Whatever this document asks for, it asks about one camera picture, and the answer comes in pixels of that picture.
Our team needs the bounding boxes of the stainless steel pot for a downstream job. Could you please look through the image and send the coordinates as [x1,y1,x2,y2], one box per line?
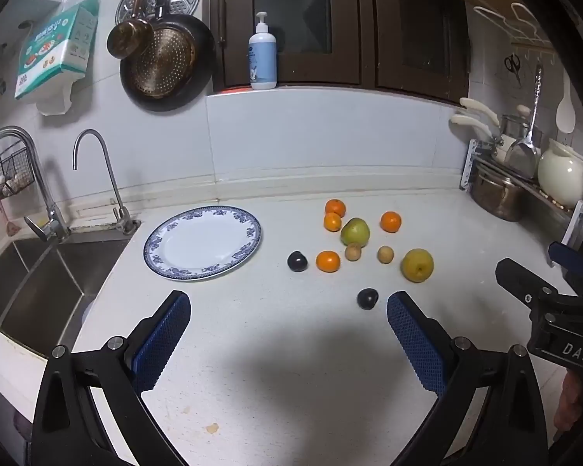
[469,162,529,223]

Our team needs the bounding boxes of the slim gooseneck chrome faucet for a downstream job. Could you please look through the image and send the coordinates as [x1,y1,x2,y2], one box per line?
[73,129,142,235]

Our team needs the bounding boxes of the blue patterned white plate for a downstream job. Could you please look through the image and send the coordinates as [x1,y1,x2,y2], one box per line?
[143,205,264,282]

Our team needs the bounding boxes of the white pump soap bottle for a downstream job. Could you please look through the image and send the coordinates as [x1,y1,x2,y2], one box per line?
[249,11,279,90]

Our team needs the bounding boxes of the steel spatula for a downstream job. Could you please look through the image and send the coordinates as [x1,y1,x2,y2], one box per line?
[504,64,545,181]

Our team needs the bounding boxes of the stainless steel sink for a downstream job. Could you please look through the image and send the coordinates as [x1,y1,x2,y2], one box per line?
[0,237,132,346]

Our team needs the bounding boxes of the yellow pear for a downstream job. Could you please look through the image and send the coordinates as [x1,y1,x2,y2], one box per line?
[401,249,435,283]

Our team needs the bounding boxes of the dark wooden window frame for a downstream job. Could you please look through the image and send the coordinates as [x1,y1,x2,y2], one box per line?
[209,0,470,106]

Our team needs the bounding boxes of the tall chrome kitchen faucet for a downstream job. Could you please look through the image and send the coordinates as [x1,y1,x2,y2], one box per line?
[0,126,72,242]

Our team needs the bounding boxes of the white handled knife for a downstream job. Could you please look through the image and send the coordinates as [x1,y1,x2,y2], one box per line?
[449,115,504,145]
[459,97,501,125]

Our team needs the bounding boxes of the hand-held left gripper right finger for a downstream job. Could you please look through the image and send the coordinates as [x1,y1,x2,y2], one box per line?
[386,291,550,466]

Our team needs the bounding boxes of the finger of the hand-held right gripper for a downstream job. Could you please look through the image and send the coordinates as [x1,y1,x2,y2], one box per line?
[496,258,560,312]
[548,241,583,298]

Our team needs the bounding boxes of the golden mesh strainer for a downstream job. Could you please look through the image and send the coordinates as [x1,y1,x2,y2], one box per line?
[136,26,196,99]

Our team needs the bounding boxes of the white ceramic jug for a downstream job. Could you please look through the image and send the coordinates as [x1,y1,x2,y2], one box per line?
[537,138,583,207]

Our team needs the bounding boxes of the steel cup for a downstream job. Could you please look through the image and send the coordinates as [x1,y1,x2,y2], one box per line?
[502,114,532,140]

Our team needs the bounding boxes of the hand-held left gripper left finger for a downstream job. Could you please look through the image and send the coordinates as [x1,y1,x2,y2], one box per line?
[29,290,192,466]

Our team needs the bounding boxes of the white rice spoon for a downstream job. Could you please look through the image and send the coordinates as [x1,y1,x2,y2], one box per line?
[556,75,577,133]

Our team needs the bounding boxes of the steel dish rack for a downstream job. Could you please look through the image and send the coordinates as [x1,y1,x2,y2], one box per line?
[459,138,583,254]

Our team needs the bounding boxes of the white wire hook rack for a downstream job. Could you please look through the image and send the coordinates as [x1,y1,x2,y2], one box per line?
[447,0,558,65]

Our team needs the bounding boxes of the black wire basket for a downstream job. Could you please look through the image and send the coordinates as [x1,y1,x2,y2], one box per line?
[0,148,35,203]

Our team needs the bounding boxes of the green white paper towel pack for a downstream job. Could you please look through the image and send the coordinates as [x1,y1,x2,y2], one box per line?
[14,0,102,116]

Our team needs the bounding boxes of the person's right hand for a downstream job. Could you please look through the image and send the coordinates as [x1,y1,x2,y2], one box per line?
[553,371,583,442]

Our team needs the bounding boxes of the small copper pot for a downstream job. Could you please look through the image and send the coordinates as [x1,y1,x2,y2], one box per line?
[106,0,155,59]

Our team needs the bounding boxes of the black scissors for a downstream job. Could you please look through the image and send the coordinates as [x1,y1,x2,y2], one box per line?
[504,53,522,87]

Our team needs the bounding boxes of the black frying pan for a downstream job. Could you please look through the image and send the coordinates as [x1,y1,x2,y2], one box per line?
[120,0,217,113]

